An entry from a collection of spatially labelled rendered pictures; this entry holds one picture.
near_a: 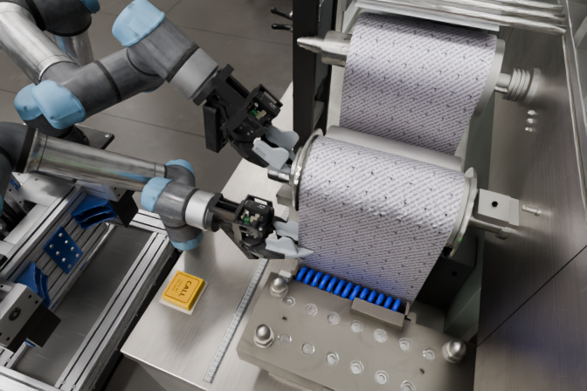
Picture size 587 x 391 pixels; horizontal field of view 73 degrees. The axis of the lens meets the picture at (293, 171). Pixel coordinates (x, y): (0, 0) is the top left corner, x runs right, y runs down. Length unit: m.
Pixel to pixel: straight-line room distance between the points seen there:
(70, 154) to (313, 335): 0.60
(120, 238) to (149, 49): 1.43
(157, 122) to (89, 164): 1.90
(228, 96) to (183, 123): 2.11
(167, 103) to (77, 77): 2.24
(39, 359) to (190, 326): 1.00
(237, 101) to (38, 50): 0.35
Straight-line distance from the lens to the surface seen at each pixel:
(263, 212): 0.74
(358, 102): 0.79
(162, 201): 0.82
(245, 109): 0.61
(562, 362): 0.46
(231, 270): 0.98
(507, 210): 0.66
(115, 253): 1.95
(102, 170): 0.93
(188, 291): 0.95
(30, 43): 0.84
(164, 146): 2.61
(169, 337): 0.95
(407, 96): 0.75
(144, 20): 0.64
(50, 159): 0.92
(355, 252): 0.72
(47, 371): 1.83
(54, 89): 0.70
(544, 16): 0.79
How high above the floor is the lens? 1.76
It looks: 49 degrees down
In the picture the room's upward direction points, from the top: straight up
